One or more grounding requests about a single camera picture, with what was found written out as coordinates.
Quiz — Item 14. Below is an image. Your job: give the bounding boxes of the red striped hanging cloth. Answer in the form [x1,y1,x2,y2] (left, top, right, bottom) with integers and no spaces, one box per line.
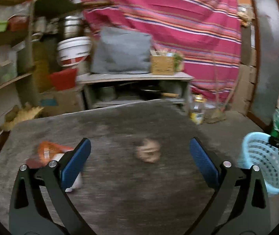
[83,0,241,102]

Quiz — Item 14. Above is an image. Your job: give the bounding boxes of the straw broom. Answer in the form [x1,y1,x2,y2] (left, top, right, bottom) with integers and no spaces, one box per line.
[204,51,241,124]

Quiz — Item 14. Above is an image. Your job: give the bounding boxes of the yellow label oil bottle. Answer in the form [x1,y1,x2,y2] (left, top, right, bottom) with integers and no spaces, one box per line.
[189,94,206,125]

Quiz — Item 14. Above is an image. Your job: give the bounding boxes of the yellow egg tray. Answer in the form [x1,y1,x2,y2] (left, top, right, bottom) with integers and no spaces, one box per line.
[0,107,44,132]

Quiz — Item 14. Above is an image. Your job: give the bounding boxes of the wooden framed door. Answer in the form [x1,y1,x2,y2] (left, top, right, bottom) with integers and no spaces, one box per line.
[247,0,279,131]

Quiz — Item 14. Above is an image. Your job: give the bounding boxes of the green leafy vegetable bag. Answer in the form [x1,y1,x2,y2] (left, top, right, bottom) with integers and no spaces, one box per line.
[174,52,184,72]

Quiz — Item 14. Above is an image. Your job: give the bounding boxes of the grey shaggy table rug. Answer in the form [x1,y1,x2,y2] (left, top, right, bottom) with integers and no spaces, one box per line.
[0,99,238,235]

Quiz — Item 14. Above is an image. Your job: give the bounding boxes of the amber oil jug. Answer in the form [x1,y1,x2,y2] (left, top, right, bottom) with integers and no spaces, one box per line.
[32,40,52,93]

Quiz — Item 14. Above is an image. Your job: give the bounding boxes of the white face mask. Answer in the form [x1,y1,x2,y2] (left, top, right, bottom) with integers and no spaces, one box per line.
[53,152,84,193]

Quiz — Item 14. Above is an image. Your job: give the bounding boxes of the steel stock pot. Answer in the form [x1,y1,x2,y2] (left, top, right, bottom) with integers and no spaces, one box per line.
[58,15,84,40]

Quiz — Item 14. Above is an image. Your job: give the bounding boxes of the orange snack packet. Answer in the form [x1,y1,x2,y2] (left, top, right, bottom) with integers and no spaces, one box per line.
[26,141,74,169]

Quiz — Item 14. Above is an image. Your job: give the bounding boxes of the white plastic bucket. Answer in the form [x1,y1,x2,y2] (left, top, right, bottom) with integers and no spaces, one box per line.
[57,36,92,67]

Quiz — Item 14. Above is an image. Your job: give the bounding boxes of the small red basket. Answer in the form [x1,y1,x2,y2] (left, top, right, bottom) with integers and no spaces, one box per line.
[8,15,29,31]

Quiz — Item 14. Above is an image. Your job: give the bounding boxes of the light blue plastic basket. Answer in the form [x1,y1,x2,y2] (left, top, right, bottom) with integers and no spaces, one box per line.
[237,132,279,195]

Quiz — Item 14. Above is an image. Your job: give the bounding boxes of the white side table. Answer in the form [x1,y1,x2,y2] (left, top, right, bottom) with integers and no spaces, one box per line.
[76,72,193,109]

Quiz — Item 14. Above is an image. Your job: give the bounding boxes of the red plastic basin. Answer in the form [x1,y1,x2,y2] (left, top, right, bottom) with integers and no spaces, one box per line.
[49,68,77,91]

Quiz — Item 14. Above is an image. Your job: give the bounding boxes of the brown paper ball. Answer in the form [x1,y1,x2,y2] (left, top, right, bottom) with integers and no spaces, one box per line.
[135,138,161,163]

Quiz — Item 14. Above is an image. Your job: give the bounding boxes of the wooden shelf unit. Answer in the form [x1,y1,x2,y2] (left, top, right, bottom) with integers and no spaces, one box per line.
[0,0,81,129]

